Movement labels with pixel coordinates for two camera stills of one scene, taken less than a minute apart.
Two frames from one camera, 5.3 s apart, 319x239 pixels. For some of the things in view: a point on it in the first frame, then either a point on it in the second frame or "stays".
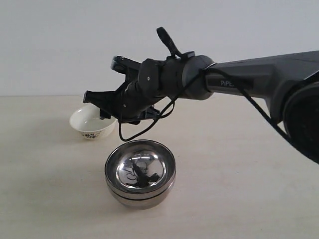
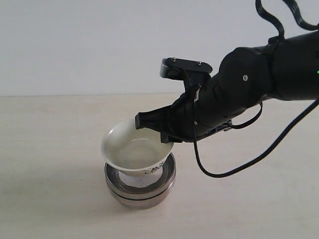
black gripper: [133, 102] -> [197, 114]
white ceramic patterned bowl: [86, 119] -> [137, 152]
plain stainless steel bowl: [142, 203] stays
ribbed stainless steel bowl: [140, 170] stays
